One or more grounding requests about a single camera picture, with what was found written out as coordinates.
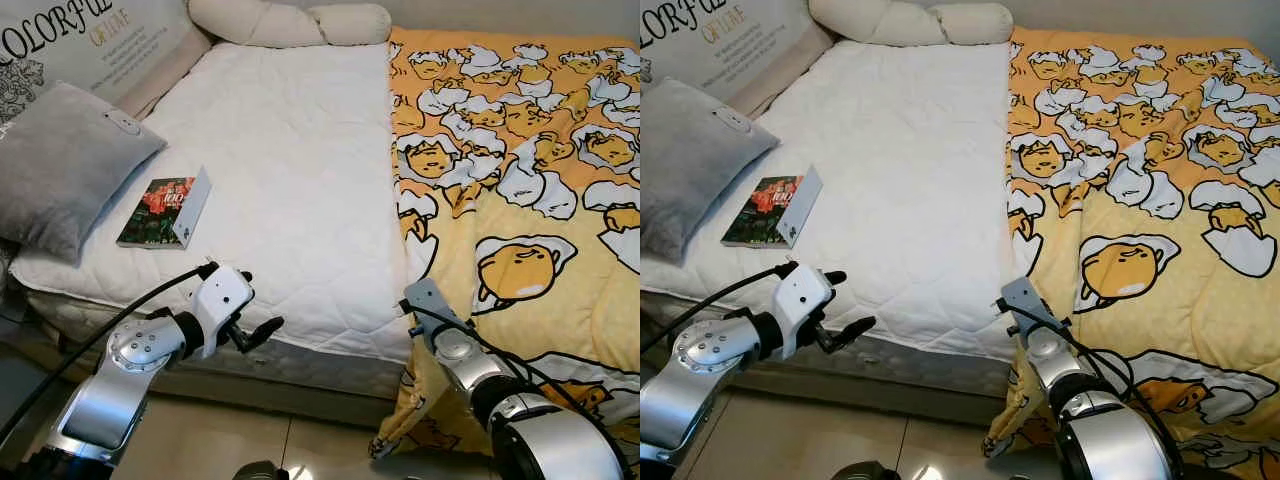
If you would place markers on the dark robot leg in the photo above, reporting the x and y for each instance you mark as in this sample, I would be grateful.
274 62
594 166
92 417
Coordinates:
260 472
860 472

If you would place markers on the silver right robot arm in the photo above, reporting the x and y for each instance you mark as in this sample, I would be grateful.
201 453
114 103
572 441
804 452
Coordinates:
560 450
1120 450

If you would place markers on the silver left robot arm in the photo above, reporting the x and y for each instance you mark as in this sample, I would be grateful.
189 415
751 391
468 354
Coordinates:
110 400
690 400

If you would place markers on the grey velvet pillow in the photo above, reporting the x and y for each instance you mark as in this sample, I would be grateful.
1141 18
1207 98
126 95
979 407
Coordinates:
70 170
690 170

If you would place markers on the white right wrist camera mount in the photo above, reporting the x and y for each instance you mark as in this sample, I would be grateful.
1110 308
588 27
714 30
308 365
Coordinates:
1022 305
432 305

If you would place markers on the white quilted mattress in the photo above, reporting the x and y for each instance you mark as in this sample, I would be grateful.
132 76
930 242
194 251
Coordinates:
900 150
290 150

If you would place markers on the yellow cartoon egg blanket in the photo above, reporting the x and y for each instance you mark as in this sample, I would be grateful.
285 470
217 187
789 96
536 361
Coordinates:
1150 200
520 200

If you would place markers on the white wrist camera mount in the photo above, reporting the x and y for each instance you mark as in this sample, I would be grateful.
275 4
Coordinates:
432 305
222 300
1022 305
803 300

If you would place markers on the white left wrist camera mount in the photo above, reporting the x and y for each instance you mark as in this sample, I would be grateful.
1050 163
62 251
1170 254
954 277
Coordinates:
803 300
222 300

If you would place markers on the cream bolster pillow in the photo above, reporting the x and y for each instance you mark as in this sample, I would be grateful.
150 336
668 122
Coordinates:
870 20
250 22
975 24
355 25

